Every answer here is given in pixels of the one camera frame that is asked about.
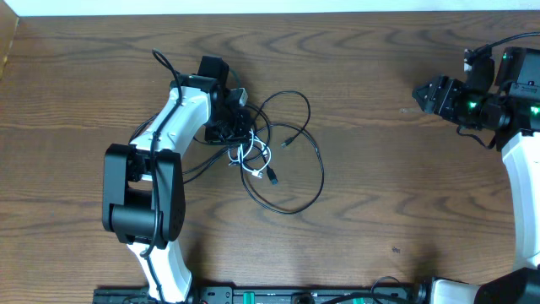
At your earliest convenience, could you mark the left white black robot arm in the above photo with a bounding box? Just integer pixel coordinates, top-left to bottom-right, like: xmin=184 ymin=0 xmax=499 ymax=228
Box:
xmin=102 ymin=56 xmax=251 ymax=303

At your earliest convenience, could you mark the black usb cable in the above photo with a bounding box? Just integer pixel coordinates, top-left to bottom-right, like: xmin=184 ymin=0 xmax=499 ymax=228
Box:
xmin=181 ymin=90 xmax=326 ymax=215

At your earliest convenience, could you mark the white usb cable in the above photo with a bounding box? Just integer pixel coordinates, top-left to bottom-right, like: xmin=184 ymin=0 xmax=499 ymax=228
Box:
xmin=228 ymin=128 xmax=273 ymax=179

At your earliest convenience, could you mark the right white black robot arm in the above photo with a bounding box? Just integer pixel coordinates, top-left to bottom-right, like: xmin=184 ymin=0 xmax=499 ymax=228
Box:
xmin=412 ymin=46 xmax=539 ymax=303

